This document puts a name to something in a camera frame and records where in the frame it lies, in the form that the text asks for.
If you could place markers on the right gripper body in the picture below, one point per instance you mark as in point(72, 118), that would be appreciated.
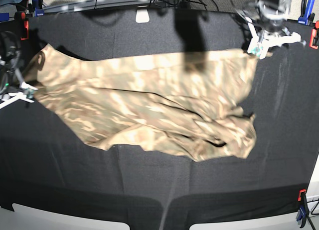
point(13, 87)

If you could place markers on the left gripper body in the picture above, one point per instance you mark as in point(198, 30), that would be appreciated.
point(270, 28)

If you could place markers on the camouflage t-shirt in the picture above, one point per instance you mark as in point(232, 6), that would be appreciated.
point(182, 104)

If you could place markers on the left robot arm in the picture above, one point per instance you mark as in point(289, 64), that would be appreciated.
point(252, 8)

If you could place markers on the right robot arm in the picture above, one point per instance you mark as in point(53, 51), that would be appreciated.
point(10, 50)

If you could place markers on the blue clamp top right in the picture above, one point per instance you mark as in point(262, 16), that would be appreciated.
point(307, 15)

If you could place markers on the orange clamp far right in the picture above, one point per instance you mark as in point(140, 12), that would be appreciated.
point(314, 39)

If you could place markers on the orange clamp far left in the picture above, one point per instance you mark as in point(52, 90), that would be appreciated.
point(21, 19)

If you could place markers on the blue clamp top left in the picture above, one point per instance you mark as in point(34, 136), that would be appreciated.
point(37, 7)

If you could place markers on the black table cloth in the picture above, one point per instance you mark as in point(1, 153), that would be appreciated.
point(44, 165)

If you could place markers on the white tab on cloth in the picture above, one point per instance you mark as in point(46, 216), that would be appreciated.
point(142, 15)

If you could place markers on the orange blue clamp bottom right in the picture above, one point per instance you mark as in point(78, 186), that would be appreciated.
point(303, 215)

